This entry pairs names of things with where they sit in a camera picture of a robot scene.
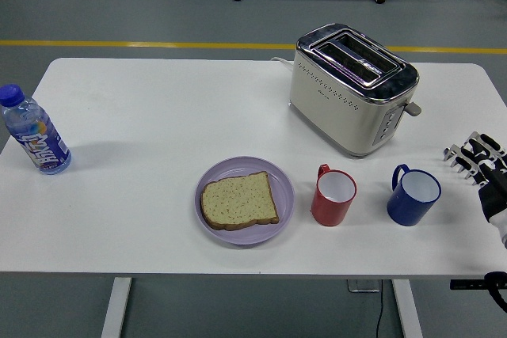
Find blue enamel cup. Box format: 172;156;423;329
387;163;442;227

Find grey bracket under table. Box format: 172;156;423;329
347;279;380;294

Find slice of bread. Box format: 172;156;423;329
200;171;280;231

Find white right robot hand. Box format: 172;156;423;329
454;133;507;250

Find cream and chrome toaster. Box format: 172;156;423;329
288;23;422;158

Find purple round plate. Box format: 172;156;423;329
194;156;296;247

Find black cable under table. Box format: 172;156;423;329
375;279;386;338

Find blue-capped water bottle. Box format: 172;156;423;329
0;83;73;176

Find white toaster cord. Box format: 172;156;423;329
270;56;295;70

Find steel toast rack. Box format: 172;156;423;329
442;131;487;187

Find red enamel cup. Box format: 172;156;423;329
311;163;358;227

